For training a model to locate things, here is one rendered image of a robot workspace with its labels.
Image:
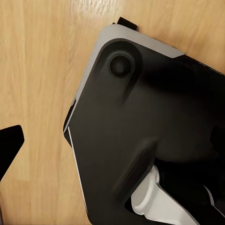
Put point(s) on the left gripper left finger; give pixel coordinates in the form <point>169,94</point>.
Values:
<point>11,140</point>

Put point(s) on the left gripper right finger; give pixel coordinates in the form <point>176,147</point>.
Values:
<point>218,140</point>

